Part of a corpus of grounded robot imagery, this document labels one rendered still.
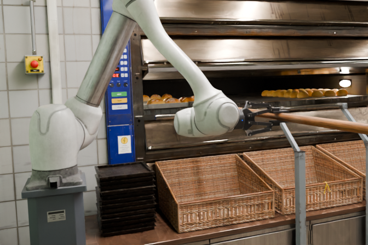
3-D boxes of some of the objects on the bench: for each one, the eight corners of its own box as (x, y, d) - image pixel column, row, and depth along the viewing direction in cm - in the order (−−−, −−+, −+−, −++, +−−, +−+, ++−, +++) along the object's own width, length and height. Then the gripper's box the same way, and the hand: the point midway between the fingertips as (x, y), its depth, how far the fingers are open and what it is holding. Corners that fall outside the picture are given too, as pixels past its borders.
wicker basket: (155, 204, 231) (153, 161, 229) (237, 193, 248) (236, 152, 246) (177, 234, 185) (175, 180, 183) (276, 218, 202) (275, 168, 200)
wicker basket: (241, 192, 250) (240, 151, 248) (312, 182, 267) (311, 144, 265) (282, 216, 204) (281, 167, 202) (364, 203, 221) (364, 157, 219)
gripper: (225, 97, 138) (281, 94, 145) (226, 140, 139) (281, 135, 146) (235, 98, 130) (292, 95, 138) (236, 143, 132) (293, 138, 139)
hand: (279, 116), depth 141 cm, fingers closed on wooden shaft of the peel, 3 cm apart
